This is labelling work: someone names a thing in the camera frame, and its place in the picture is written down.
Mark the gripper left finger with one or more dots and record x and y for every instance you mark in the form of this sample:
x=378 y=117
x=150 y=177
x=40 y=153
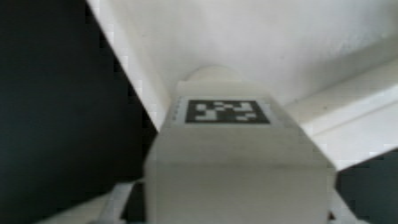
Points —
x=125 y=206

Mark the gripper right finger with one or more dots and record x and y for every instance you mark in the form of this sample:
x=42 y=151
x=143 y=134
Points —
x=344 y=216

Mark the white table leg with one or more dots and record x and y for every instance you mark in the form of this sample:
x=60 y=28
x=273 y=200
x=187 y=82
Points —
x=237 y=171

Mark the white square table top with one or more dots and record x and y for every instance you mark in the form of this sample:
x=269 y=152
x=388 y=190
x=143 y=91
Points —
x=308 y=46

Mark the white L-shaped fence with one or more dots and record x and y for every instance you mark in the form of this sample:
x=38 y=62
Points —
x=363 y=138

